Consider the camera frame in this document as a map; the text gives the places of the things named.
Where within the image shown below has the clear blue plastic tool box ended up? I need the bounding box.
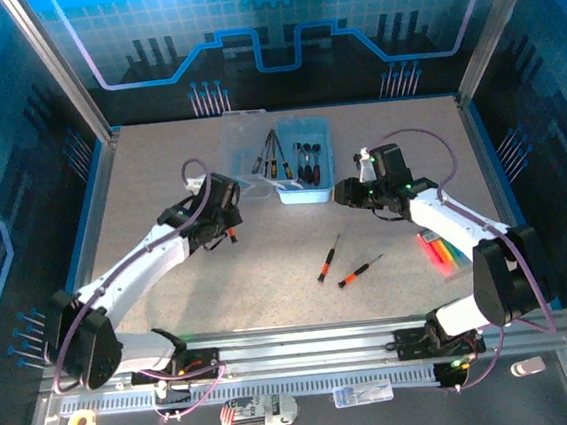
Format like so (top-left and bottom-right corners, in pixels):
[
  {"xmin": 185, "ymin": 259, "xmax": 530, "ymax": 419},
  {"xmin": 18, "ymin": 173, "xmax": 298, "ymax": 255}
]
[{"xmin": 216, "ymin": 101, "xmax": 339, "ymax": 212}]

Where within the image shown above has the black controller board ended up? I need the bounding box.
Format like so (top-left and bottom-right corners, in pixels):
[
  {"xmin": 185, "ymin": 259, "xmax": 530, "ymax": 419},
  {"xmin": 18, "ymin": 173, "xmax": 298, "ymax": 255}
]
[
  {"xmin": 151, "ymin": 379, "xmax": 193, "ymax": 410},
  {"xmin": 432, "ymin": 357, "xmax": 475, "ymax": 391}
]

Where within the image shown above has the black white printed sticker tag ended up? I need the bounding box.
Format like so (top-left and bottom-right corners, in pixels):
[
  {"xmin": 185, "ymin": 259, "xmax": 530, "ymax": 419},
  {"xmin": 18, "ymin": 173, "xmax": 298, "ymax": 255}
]
[{"xmin": 217, "ymin": 390, "xmax": 301, "ymax": 425}]

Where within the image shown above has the clear blue label card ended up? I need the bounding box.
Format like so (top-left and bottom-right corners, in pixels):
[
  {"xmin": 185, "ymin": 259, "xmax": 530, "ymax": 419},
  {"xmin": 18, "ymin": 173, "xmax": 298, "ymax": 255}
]
[{"xmin": 331, "ymin": 379, "xmax": 396, "ymax": 410}]

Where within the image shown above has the small white plastic piece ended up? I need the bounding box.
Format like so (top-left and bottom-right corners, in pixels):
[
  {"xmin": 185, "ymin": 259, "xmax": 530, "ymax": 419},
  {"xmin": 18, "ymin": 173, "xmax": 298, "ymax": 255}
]
[{"xmin": 509, "ymin": 355, "xmax": 548, "ymax": 378}]

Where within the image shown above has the cream tape roll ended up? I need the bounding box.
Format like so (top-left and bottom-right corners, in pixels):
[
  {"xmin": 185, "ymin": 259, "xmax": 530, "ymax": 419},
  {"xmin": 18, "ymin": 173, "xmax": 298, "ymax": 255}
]
[{"xmin": 65, "ymin": 408, "xmax": 98, "ymax": 425}]

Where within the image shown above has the aluminium side rail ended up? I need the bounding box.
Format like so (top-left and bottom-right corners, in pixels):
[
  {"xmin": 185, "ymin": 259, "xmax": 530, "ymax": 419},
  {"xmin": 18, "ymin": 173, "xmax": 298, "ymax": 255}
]
[
  {"xmin": 452, "ymin": 87, "xmax": 548, "ymax": 316},
  {"xmin": 47, "ymin": 127, "xmax": 145, "ymax": 353}
]

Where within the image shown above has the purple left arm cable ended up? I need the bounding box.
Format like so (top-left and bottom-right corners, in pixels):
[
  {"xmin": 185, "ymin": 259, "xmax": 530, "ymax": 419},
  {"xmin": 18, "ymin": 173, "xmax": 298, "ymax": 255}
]
[{"xmin": 32, "ymin": 157, "xmax": 234, "ymax": 425}]

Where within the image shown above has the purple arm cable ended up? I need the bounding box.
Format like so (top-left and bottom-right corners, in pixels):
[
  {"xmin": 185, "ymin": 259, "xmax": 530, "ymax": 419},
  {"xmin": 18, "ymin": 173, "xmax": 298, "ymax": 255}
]
[
  {"xmin": 32, "ymin": 157, "xmax": 234, "ymax": 425},
  {"xmin": 378, "ymin": 116, "xmax": 565, "ymax": 398}
]

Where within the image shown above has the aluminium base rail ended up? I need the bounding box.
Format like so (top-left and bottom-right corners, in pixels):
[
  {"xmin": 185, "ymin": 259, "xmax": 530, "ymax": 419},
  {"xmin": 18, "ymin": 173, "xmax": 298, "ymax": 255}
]
[{"xmin": 37, "ymin": 298, "xmax": 567, "ymax": 402}]

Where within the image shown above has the slotted grey cable duct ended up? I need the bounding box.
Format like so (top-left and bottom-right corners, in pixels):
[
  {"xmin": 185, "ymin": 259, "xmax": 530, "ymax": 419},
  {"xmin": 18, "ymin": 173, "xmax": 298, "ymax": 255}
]
[{"xmin": 57, "ymin": 361, "xmax": 442, "ymax": 421}]

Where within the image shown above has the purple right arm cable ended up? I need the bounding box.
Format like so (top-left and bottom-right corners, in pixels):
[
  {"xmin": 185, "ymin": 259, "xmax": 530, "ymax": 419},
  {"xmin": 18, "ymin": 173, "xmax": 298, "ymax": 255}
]
[{"xmin": 378, "ymin": 116, "xmax": 565, "ymax": 398}]

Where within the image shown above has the aluminium frame post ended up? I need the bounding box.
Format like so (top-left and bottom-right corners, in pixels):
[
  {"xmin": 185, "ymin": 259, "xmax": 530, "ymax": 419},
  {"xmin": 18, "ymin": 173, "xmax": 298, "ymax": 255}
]
[
  {"xmin": 446, "ymin": 0, "xmax": 558, "ymax": 106},
  {"xmin": 0, "ymin": 0, "xmax": 122, "ymax": 152}
]

